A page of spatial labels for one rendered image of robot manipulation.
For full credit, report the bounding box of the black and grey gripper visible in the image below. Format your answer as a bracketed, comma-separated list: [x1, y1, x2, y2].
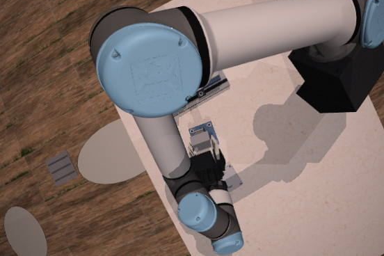
[188, 135, 228, 192]

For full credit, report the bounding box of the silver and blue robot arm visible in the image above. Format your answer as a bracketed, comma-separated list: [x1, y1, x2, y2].
[88, 0, 384, 255]

